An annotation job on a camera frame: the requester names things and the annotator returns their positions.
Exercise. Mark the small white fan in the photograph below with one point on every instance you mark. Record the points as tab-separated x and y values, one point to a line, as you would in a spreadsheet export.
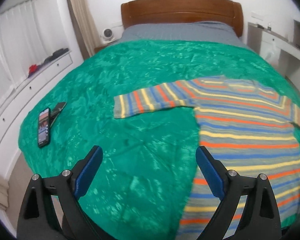
107	35

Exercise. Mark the green satin bedspread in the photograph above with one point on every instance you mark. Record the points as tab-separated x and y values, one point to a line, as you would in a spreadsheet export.
118	201

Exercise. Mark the black smartphone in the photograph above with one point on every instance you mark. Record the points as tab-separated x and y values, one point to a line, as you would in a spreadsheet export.
44	127

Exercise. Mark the red item on cabinet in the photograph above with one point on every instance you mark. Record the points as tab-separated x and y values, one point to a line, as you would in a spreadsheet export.
32	69

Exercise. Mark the brown wooden headboard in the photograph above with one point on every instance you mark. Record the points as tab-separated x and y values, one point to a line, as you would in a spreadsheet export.
183	11

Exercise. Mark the striped knit sweater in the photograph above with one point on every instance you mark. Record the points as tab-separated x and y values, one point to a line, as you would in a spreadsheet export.
243	123

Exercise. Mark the beige curtain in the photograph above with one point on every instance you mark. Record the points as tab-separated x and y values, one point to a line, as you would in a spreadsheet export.
86	32

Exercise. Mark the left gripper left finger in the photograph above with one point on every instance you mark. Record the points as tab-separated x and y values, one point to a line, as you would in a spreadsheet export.
50	207

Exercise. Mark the grey checked bed sheet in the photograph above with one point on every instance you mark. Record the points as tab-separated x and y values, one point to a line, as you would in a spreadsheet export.
209	31

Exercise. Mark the dark remote control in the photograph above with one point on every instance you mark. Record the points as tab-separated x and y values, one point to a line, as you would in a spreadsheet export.
56	112

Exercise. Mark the white plastic bag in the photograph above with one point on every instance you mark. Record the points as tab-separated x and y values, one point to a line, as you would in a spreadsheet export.
272	55

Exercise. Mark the black item on cabinet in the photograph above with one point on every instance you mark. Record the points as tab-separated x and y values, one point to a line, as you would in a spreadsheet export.
55	55

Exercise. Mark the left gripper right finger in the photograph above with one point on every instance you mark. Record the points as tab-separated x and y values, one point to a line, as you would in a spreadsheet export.
260	218

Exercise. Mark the white built-in desk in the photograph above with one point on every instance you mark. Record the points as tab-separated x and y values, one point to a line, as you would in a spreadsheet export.
260	40

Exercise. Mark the white drawer cabinet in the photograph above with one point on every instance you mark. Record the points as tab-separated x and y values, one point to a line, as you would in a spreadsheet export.
22	101

